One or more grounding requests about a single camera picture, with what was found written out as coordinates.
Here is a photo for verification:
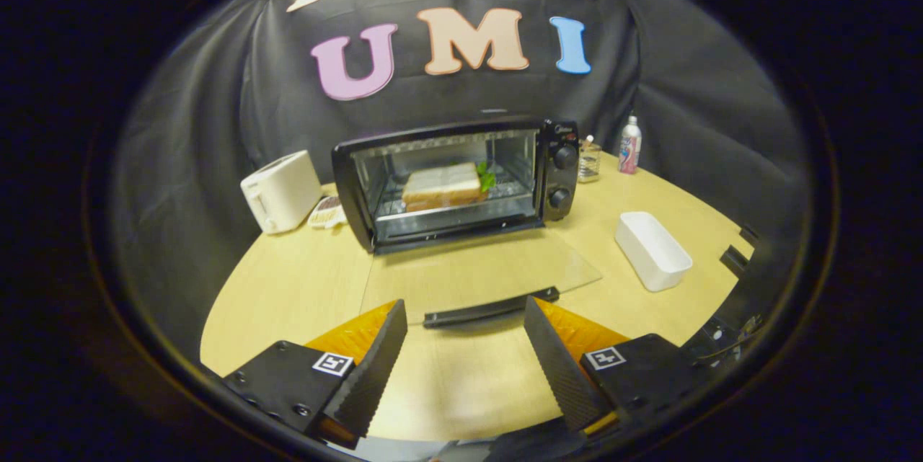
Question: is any black backdrop cloth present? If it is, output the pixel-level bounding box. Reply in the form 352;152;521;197
112;0;812;365

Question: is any white and pink bottle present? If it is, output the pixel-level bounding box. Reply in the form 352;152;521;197
619;115;642;175

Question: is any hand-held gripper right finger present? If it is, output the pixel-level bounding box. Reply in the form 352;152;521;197
524;296;702;437

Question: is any clear glass jar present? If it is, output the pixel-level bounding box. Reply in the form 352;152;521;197
578;135;602;184

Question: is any black toaster oven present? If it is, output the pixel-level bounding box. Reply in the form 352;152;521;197
332;116;604;329

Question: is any white rectangular plastic container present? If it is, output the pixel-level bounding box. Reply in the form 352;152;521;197
614;211;694;293

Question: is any white pop-up toaster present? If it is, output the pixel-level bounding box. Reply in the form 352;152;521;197
240;150;323;235

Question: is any sandwich with lettuce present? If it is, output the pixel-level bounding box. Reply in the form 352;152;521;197
401;161;497;213

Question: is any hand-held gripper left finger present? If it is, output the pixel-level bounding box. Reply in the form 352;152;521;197
223;299;408;450

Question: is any small printed snack packet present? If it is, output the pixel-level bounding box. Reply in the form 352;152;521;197
308;195;348;230

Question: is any black metal clamp bracket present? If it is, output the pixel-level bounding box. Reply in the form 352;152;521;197
681;224;767;369

